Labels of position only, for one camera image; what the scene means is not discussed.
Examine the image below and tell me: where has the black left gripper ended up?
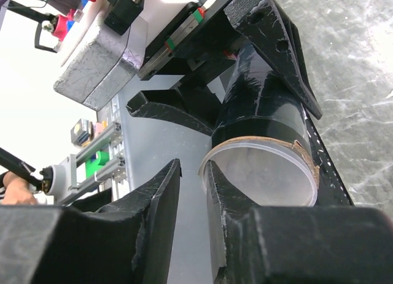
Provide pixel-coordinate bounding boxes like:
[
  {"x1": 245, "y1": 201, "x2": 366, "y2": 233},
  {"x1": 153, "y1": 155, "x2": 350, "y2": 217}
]
[{"x1": 126, "y1": 0, "x2": 322, "y2": 136}]

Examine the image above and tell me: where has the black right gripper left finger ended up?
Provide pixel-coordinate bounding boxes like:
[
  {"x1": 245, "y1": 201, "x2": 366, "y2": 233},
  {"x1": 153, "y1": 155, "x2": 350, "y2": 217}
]
[{"x1": 1, "y1": 159, "x2": 181, "y2": 283}]

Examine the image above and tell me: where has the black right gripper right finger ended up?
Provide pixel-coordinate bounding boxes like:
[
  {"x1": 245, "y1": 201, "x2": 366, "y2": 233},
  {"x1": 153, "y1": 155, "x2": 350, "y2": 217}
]
[{"x1": 206, "y1": 161, "x2": 392, "y2": 283}]

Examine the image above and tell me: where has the black shuttlecock tube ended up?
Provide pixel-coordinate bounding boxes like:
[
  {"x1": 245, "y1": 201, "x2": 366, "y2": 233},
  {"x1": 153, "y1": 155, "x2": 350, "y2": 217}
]
[{"x1": 210, "y1": 41, "x2": 320, "y2": 180}]

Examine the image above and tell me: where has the clear tube lid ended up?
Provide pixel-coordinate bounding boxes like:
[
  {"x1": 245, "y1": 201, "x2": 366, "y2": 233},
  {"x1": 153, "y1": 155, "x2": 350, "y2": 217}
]
[{"x1": 198, "y1": 136, "x2": 319, "y2": 207}]

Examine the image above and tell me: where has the person hand in background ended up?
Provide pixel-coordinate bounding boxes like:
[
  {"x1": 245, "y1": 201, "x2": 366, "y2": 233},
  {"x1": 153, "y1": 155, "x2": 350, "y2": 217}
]
[{"x1": 1, "y1": 172, "x2": 37, "y2": 205}]

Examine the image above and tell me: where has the aluminium frame with parts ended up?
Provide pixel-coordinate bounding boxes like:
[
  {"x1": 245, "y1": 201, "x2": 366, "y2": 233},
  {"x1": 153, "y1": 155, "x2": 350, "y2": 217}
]
[{"x1": 39, "y1": 95, "x2": 128, "y2": 205}]

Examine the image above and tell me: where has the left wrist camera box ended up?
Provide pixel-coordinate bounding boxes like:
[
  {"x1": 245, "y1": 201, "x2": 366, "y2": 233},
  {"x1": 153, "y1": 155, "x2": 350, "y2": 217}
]
[{"x1": 53, "y1": 0, "x2": 198, "y2": 111}]

